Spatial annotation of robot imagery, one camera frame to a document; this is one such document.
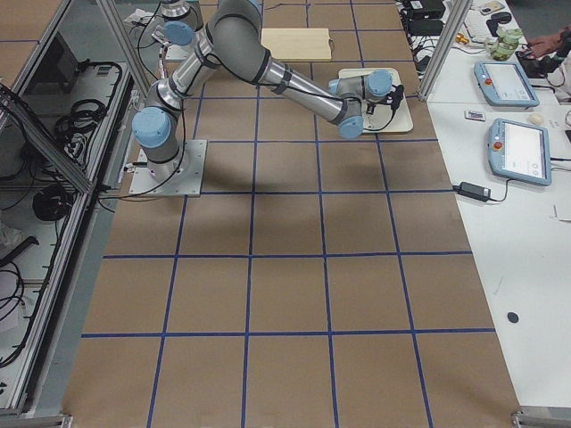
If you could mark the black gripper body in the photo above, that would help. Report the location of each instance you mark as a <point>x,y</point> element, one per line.
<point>369,107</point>

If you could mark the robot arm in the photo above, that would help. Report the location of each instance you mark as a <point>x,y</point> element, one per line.
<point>232,39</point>
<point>181,20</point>

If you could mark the cream bear tray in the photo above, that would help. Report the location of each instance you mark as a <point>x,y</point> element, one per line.
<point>379,119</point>

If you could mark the small white card box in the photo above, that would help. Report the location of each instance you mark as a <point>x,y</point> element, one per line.
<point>474,115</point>

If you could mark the blue teach pendant far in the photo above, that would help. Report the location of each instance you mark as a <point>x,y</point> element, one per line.
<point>505,84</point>

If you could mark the blue teach pendant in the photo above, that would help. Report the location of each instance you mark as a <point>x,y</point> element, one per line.
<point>505,84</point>
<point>519,151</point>

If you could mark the wooden cutting board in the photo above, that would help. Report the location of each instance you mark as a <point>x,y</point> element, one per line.
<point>297,44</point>

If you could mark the black power adapter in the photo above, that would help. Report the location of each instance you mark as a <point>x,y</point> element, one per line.
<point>472,191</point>

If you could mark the blue teach pendant near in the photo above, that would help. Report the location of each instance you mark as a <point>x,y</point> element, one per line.
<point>519,151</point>

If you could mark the aluminium frame post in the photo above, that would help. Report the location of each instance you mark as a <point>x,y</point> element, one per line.
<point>457,14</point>

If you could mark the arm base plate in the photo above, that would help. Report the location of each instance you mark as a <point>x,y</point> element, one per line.
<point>175,53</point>
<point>182,176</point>

